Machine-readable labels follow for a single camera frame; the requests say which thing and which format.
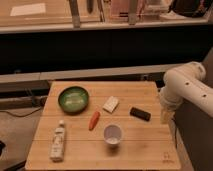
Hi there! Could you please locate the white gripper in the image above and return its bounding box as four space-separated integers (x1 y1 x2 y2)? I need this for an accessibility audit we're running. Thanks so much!
159 87 182 124

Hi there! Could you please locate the black eraser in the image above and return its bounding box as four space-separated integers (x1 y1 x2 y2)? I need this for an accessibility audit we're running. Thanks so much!
130 107 151 121

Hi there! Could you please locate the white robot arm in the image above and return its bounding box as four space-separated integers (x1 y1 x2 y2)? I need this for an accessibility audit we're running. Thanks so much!
158 62 213 124

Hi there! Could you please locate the white rectangular block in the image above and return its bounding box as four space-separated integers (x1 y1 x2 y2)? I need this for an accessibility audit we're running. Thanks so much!
103 96 119 113

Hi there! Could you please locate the white paper cup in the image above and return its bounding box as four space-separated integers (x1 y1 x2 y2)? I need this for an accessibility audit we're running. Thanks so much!
104 124 122 147

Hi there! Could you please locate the orange carrot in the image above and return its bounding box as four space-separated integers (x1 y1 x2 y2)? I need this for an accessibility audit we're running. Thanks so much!
89 111 100 131

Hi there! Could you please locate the green bowl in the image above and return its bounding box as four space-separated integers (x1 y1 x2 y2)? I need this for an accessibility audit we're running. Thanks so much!
58 86 89 114

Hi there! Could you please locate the white bottle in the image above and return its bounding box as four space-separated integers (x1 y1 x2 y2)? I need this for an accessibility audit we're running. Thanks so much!
50 120 66 162

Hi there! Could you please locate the white paper sheet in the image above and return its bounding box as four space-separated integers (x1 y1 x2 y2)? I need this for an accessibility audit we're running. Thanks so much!
10 3 46 16

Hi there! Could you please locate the black cable on floor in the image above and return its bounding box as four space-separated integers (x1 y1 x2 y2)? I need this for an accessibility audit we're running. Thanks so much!
0 105 43 118

